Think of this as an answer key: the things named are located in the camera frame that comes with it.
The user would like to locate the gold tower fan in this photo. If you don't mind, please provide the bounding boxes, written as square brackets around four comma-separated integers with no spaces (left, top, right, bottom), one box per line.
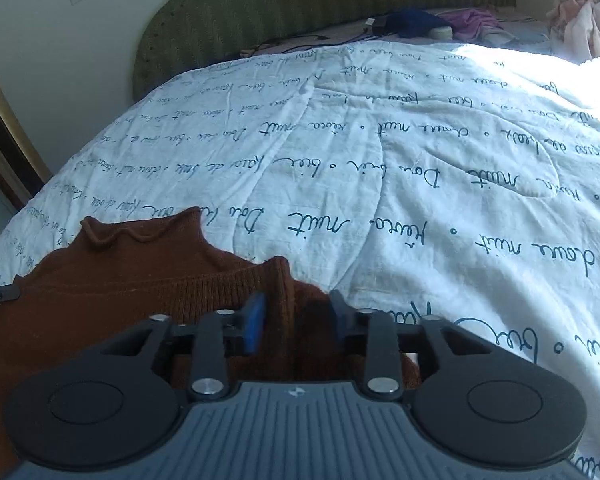
[0,55,54,211]

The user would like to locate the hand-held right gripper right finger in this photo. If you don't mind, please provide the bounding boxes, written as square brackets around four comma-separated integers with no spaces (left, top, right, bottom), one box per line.
[328,289,486,402]

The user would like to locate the green padded headboard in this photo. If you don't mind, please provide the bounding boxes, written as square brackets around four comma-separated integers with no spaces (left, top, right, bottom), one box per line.
[131,0,517,103]

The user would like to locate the blue cloth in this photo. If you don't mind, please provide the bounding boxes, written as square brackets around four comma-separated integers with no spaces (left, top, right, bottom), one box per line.
[385,9,453,38]

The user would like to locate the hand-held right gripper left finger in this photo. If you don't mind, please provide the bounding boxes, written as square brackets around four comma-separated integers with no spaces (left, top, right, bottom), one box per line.
[100,291,268,402]

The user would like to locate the brown knit sweater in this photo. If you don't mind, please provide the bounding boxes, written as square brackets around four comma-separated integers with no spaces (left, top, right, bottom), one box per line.
[0,206,422,478]

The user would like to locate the pile of pink cream clothes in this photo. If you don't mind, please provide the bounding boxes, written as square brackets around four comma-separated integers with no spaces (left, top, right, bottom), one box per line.
[545,0,600,67]

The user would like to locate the purple cloth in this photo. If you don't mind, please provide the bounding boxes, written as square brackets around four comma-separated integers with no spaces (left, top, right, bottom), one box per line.
[442,7,506,41]

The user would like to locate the white printed blanket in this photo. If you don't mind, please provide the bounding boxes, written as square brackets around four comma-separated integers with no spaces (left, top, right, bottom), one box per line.
[0,40,600,480]

